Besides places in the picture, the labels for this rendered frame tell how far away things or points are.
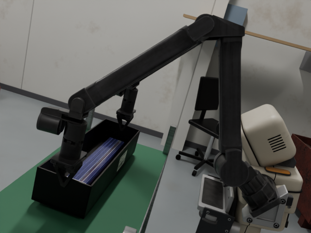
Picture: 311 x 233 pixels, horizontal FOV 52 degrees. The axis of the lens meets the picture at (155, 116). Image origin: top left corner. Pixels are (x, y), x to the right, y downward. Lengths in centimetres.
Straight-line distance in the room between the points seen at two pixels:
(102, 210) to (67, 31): 381
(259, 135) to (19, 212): 73
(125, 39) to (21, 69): 162
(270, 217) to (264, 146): 21
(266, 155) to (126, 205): 49
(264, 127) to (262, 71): 337
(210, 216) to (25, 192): 59
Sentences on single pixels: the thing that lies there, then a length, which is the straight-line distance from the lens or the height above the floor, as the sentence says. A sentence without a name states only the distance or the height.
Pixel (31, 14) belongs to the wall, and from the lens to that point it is 495.
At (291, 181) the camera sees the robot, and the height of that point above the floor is 122.
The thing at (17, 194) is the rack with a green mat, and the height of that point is 95.
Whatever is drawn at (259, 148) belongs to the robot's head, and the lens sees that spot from 102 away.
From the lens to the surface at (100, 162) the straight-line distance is 123.
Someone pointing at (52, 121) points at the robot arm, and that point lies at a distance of 90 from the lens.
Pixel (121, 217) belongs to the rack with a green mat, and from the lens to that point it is 108.
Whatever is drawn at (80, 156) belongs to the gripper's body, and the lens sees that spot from 94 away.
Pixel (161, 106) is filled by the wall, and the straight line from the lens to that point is 444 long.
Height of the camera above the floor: 157
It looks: 17 degrees down
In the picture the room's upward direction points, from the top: 15 degrees clockwise
